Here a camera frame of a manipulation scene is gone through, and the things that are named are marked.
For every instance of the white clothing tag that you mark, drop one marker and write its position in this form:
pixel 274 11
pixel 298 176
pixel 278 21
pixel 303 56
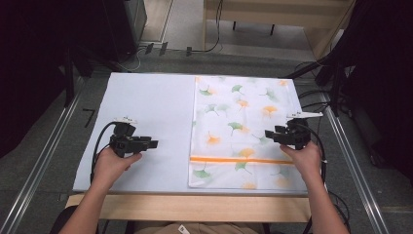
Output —
pixel 183 229

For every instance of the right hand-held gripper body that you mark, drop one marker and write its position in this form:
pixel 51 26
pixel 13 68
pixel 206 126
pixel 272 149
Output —
pixel 293 135

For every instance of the wooden table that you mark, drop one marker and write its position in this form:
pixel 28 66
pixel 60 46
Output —
pixel 195 208

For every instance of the light wooden bench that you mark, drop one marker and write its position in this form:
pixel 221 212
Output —
pixel 279 13

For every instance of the black cabinet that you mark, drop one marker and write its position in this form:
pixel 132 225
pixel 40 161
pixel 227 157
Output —
pixel 125 26

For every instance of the black metal stand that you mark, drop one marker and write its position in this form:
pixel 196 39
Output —
pixel 69 78
pixel 336 87

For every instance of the person's beige trousers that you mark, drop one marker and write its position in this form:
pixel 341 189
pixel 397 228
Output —
pixel 207 228

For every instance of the black chair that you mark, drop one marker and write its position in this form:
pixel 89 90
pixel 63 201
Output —
pixel 63 221

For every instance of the dark curtain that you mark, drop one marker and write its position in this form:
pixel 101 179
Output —
pixel 29 65
pixel 383 81

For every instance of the aluminium floor rail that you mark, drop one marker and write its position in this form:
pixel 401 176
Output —
pixel 35 165
pixel 357 169

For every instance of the white table board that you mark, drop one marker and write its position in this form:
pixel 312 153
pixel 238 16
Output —
pixel 146 107

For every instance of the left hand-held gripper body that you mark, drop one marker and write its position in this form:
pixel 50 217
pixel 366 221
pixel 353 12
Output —
pixel 125 144

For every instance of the leaf print zipper bag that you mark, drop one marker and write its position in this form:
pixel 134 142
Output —
pixel 240 113

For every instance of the person's left hand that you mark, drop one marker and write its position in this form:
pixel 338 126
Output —
pixel 110 167

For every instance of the person's right hand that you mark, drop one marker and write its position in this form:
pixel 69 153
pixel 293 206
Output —
pixel 305 161

